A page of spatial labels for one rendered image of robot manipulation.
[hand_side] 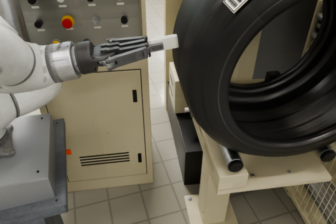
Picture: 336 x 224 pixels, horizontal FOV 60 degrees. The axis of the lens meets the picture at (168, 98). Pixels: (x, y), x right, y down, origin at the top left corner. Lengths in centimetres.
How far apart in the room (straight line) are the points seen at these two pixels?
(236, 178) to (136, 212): 104
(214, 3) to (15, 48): 38
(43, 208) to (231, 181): 64
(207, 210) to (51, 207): 86
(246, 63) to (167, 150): 120
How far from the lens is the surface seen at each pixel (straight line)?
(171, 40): 69
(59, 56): 69
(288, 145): 85
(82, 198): 195
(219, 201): 164
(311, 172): 105
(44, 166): 111
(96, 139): 166
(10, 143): 121
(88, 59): 68
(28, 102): 116
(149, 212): 183
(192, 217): 181
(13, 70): 60
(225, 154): 87
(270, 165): 103
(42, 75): 69
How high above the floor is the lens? 153
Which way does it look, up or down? 35 degrees down
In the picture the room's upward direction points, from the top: straight up
